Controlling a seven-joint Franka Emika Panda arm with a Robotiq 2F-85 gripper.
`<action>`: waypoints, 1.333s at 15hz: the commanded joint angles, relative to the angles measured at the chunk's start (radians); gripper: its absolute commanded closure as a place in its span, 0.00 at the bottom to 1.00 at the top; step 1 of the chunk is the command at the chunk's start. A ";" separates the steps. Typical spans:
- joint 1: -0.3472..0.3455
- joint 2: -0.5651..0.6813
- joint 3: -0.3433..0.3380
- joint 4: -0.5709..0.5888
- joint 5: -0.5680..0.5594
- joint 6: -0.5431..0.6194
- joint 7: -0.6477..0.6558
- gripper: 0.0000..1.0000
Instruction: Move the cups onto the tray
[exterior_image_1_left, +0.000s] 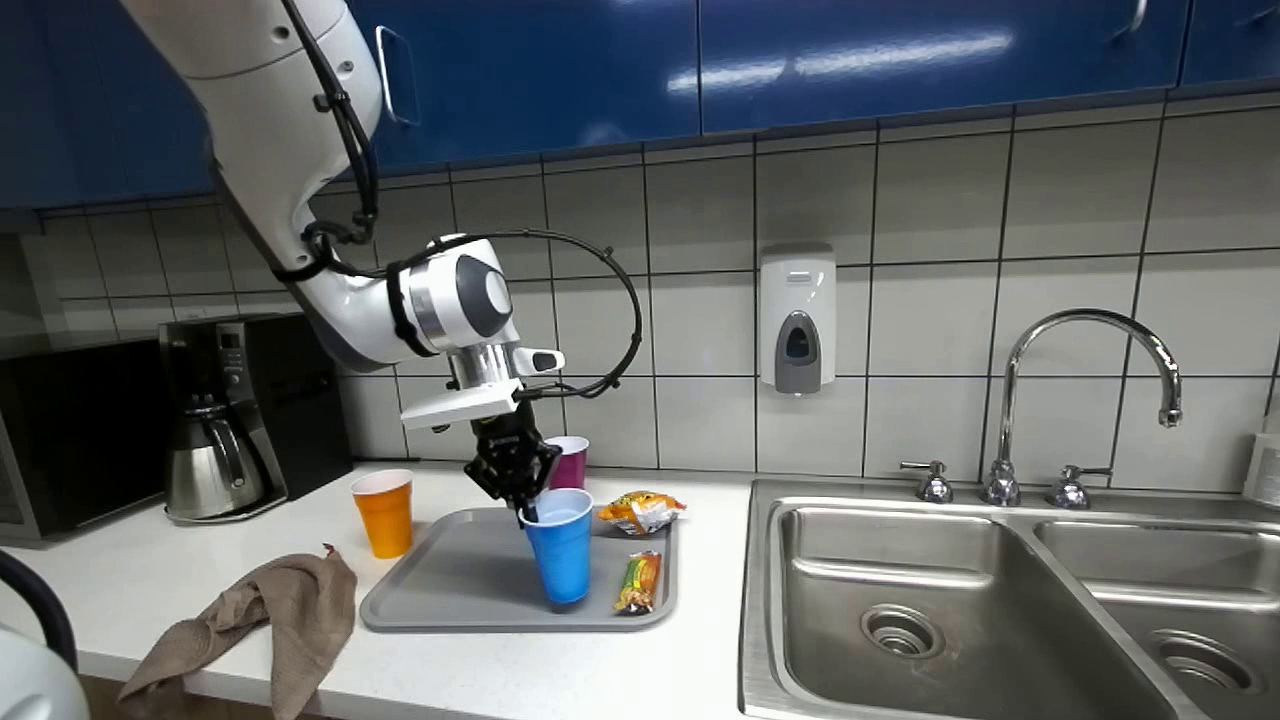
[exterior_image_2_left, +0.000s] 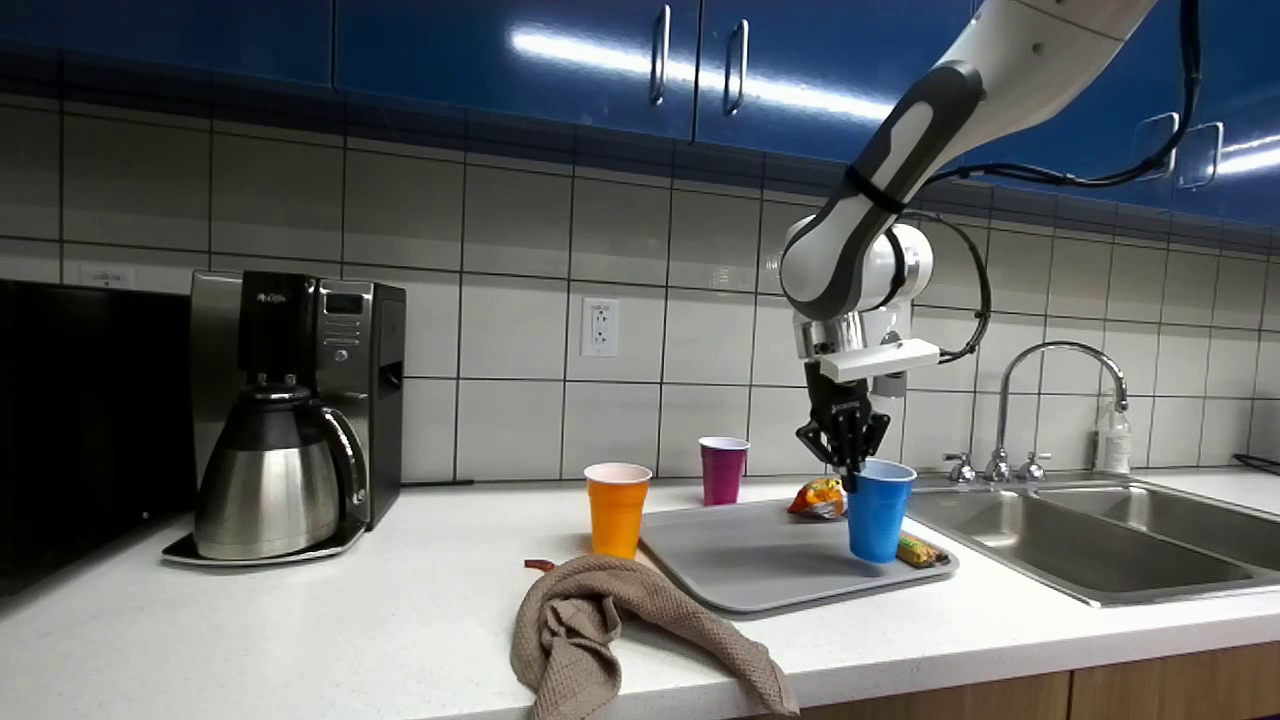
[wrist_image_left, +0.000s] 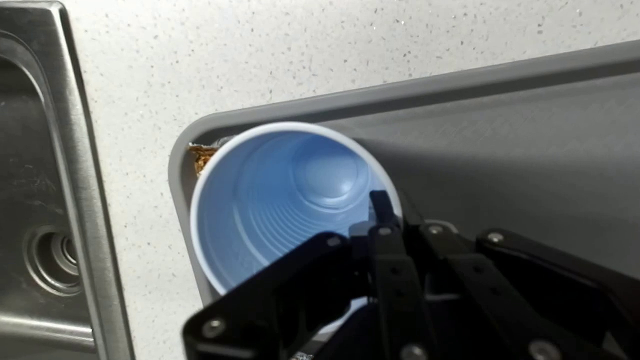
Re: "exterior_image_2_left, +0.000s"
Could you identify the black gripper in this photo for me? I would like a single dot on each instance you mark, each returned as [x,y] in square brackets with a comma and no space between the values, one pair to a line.
[841,400]

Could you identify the blue plastic cup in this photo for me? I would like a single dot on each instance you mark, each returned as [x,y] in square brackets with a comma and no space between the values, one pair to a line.
[883,523]

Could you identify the magenta plastic cup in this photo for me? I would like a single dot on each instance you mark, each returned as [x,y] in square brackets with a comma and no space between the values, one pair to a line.
[724,472]

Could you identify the orange plastic cup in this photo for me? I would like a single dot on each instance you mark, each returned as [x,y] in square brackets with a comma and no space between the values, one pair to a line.
[616,512]

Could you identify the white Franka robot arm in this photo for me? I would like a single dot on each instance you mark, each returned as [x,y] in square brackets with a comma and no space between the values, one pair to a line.
[934,123]

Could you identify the gray plastic tray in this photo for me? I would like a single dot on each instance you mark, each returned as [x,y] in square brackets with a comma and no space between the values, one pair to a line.
[746,554]

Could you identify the orange Cheetos snack bag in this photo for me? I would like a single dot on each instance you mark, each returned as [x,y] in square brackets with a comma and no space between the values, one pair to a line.
[819,503]

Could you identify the yellow wrapped snack bar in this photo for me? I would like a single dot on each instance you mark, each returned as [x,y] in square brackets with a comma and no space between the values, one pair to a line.
[922,550]

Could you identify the chrome gooseneck faucet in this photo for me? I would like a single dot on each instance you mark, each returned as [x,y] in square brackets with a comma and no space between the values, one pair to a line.
[1054,346]

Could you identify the clear soap bottle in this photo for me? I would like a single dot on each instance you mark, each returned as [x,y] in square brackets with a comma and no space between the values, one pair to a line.
[1111,442]

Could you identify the stainless steel double sink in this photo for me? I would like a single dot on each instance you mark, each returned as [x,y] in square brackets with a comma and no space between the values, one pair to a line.
[1107,547]

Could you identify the brown cloth towel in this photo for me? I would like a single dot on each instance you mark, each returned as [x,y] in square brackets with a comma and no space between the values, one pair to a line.
[585,625]

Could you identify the wooden base cabinet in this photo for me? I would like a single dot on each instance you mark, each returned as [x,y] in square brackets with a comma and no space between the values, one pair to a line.
[1133,687]

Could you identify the black steel coffee maker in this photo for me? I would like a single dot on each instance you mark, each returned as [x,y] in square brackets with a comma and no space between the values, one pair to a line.
[354,387]

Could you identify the glossy blue upper cabinet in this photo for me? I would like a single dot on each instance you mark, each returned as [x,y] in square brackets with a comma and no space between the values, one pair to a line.
[464,46]

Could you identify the stainless steel carafe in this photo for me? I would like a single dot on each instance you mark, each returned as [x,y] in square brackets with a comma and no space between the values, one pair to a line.
[274,484]

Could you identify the black microwave oven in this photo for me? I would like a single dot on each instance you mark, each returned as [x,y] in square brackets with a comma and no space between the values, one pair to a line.
[82,425]

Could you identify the white wall power outlet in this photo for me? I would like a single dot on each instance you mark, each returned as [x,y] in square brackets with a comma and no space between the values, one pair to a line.
[602,324]

